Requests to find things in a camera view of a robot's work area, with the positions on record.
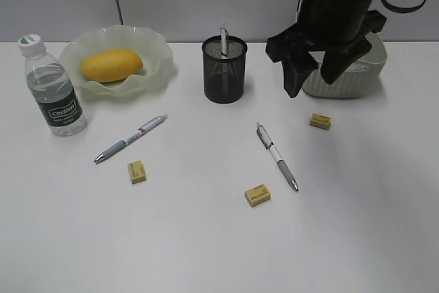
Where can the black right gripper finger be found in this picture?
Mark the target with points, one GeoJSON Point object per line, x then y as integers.
{"type": "Point", "coordinates": [336, 61]}
{"type": "Point", "coordinates": [297, 66]}

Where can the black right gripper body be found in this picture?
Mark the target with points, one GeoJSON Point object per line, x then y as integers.
{"type": "Point", "coordinates": [326, 24]}

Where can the green beige ballpoint pen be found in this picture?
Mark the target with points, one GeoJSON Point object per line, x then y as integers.
{"type": "Point", "coordinates": [224, 56]}

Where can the blue grey ballpoint pen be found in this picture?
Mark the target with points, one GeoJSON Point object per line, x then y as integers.
{"type": "Point", "coordinates": [120, 145]}

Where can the yellow mango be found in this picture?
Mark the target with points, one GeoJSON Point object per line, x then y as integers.
{"type": "Point", "coordinates": [111, 66]}

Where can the clear plastic water bottle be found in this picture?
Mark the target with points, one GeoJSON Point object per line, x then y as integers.
{"type": "Point", "coordinates": [51, 88]}

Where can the green woven plastic basket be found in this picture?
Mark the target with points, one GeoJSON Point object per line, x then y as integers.
{"type": "Point", "coordinates": [357, 79]}

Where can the yellow eraser right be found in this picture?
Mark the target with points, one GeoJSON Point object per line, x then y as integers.
{"type": "Point", "coordinates": [320, 121]}

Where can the yellow eraser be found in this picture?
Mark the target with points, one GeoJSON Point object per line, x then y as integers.
{"type": "Point", "coordinates": [137, 172]}
{"type": "Point", "coordinates": [257, 195]}
{"type": "Point", "coordinates": [320, 121]}

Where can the black mesh pen holder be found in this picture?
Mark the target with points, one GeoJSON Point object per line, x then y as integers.
{"type": "Point", "coordinates": [212, 71]}

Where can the white grey ballpoint pen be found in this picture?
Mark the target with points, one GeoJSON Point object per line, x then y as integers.
{"type": "Point", "coordinates": [279, 160]}

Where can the yellow eraser middle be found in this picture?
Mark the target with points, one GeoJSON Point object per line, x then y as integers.
{"type": "Point", "coordinates": [257, 195]}

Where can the frosted green wavy plate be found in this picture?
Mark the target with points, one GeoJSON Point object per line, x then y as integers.
{"type": "Point", "coordinates": [159, 68]}

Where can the yellow eraser left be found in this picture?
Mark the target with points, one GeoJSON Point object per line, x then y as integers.
{"type": "Point", "coordinates": [137, 172]}

